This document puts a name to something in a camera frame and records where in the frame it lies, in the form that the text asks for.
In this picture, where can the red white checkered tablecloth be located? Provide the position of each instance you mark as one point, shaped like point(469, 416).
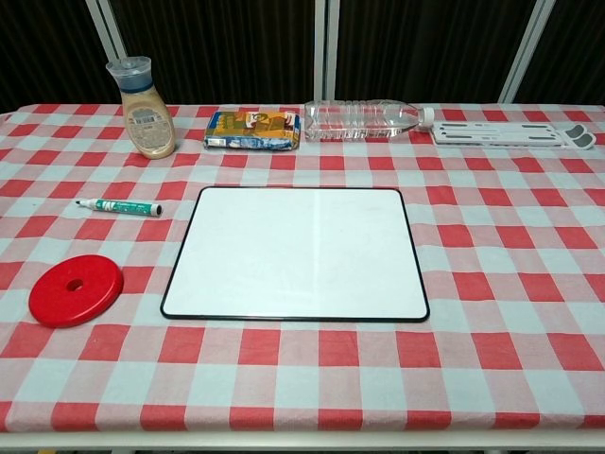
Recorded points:
point(302, 378)

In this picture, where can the clear plastic water bottle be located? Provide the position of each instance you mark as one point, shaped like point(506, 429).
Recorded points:
point(359, 121)

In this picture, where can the white grey folding stand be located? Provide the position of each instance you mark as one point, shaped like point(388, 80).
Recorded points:
point(506, 134)

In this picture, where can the green white marker pen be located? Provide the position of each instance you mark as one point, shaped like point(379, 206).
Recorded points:
point(120, 206)

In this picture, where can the beige sauce squeeze bottle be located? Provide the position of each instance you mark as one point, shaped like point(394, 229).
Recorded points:
point(147, 127)

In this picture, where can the yellow blue snack package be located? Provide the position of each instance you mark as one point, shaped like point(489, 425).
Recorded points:
point(253, 131)

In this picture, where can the red round disc with hole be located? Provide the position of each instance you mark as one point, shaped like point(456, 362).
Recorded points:
point(71, 298)

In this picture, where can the white metal frame post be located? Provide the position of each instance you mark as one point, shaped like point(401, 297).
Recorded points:
point(524, 52)
point(326, 47)
point(111, 35)

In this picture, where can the white dry-erase board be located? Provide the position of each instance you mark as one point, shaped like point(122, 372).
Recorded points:
point(298, 255)

